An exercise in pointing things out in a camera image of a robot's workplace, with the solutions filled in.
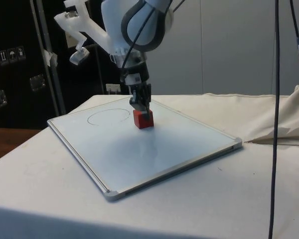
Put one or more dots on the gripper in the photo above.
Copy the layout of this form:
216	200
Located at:
137	71

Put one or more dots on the red cube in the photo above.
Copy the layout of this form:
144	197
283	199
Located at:
141	121

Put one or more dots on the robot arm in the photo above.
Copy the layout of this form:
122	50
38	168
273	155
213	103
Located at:
114	22

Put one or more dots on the flat whiteboard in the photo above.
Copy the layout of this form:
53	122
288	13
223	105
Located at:
144	152

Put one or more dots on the black cabinet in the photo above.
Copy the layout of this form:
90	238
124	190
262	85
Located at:
15	32

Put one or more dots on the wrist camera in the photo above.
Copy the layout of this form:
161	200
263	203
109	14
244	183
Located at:
74	23

